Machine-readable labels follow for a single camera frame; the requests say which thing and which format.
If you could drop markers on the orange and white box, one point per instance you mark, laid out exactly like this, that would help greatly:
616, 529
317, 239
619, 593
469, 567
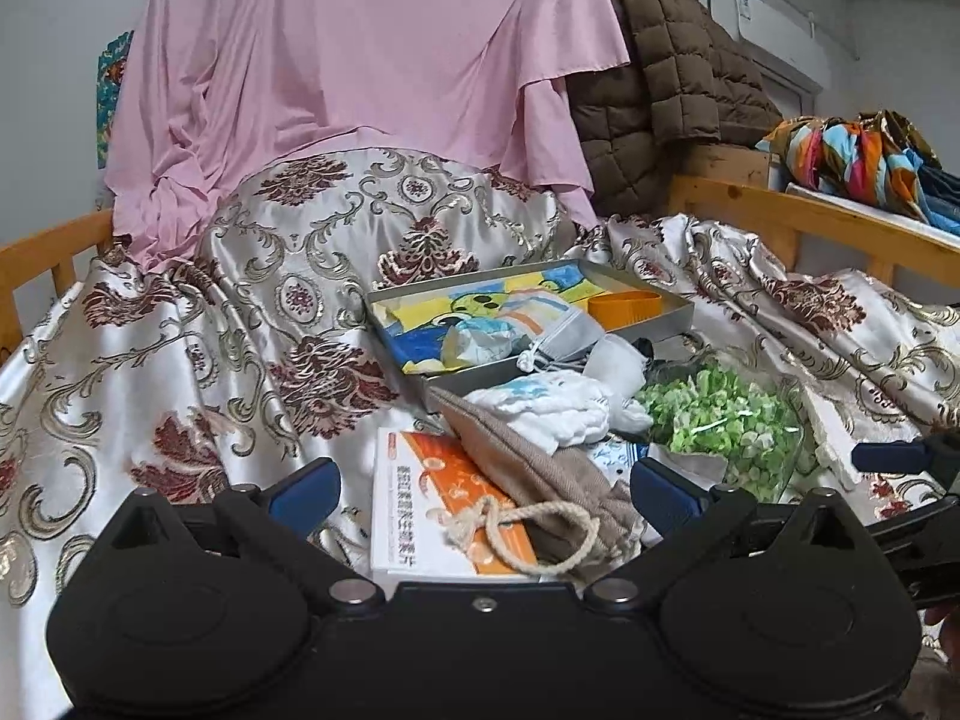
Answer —
420, 487

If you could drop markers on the pale wooden board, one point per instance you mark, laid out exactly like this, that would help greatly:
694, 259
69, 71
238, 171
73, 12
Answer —
724, 159

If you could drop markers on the pink bed sheet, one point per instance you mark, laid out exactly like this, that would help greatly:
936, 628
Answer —
337, 52

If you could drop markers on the colourful printed cloth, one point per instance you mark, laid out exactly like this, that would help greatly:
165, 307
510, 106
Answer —
420, 315

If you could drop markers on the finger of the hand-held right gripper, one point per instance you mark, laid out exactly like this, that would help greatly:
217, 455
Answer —
889, 456
915, 519

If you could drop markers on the glass jar of green stars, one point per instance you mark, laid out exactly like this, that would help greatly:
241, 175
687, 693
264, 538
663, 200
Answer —
712, 420

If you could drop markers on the brown quilted jacket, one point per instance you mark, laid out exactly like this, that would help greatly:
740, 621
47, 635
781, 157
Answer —
660, 75

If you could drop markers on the floral satin blanket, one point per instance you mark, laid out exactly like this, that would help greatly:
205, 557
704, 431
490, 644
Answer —
187, 330

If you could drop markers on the white air conditioner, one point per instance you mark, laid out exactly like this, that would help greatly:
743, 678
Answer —
780, 30

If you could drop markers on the white board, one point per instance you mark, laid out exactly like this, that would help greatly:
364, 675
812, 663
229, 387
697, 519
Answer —
840, 202

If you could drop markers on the white blue plastic packet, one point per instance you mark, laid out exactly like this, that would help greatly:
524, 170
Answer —
480, 339

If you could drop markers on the white foam piece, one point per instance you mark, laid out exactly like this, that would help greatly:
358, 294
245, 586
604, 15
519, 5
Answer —
825, 427

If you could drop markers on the colourful patterned scarf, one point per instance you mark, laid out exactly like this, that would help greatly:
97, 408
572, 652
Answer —
847, 150

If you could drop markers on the grey metal tray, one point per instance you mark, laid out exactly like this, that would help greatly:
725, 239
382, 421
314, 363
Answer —
660, 321

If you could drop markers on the white towel with blue print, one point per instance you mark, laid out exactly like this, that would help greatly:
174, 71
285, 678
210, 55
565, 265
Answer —
547, 409

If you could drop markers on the wooden bed frame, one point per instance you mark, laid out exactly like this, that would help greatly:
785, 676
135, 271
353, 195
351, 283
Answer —
750, 199

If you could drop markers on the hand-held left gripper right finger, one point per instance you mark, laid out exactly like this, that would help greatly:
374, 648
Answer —
664, 493

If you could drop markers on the colourful wall poster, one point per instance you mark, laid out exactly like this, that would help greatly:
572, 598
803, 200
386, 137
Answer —
109, 105

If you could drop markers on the white milk carton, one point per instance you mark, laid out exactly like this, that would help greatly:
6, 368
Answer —
619, 457

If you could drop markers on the blue jeans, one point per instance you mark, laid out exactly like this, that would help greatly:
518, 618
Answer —
941, 199

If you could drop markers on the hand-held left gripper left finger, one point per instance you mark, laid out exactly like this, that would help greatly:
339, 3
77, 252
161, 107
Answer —
304, 493

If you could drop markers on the person's right hand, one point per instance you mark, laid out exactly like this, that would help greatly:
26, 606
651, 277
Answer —
943, 626

